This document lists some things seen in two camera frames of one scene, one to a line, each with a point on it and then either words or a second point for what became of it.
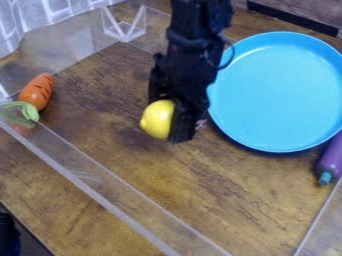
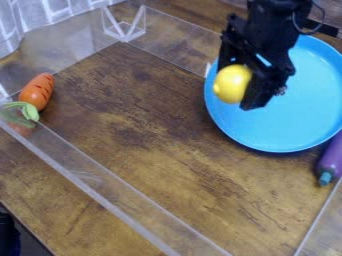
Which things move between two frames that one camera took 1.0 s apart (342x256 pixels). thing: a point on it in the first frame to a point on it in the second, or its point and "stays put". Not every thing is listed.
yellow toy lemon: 157,118 to 232,82
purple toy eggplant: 331,159 stays put
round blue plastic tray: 276,100 stays put
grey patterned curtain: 24,15 stays put
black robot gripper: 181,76 to 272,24
